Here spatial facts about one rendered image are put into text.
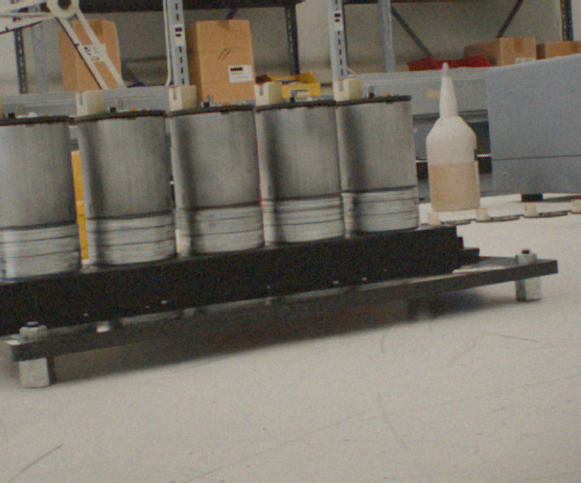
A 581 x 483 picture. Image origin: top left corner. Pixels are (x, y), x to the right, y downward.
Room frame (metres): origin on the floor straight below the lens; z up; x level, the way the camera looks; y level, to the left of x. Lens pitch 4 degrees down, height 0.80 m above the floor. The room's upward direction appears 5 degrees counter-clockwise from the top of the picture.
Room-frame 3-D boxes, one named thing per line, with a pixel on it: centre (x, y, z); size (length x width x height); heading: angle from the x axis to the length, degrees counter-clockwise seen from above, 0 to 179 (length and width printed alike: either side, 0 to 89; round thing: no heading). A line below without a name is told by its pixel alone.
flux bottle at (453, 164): (0.80, -0.12, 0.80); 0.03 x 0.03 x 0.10
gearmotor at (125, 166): (0.32, 0.04, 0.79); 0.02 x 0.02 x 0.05
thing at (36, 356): (0.32, 0.01, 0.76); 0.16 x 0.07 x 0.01; 120
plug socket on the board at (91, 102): (0.32, 0.05, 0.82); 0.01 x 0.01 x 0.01; 30
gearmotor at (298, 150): (0.35, -0.01, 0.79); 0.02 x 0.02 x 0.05
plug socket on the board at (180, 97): (0.33, 0.03, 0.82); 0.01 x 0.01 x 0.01; 30
